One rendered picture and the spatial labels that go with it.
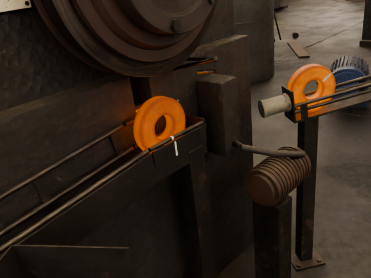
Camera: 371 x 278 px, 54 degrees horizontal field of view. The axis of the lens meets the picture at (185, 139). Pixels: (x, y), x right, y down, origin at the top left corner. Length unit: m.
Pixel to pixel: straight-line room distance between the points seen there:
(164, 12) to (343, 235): 1.28
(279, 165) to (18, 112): 0.73
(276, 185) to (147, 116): 0.44
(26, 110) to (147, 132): 0.28
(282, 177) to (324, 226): 0.69
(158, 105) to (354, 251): 1.07
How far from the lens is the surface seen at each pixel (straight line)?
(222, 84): 1.03
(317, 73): 1.22
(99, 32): 0.74
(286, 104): 1.19
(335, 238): 1.71
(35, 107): 0.82
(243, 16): 3.52
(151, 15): 0.73
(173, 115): 0.95
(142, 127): 0.89
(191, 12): 0.80
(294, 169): 1.17
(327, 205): 1.90
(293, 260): 1.58
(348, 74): 2.84
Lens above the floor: 1.10
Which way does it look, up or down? 25 degrees down
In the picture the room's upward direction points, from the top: 7 degrees counter-clockwise
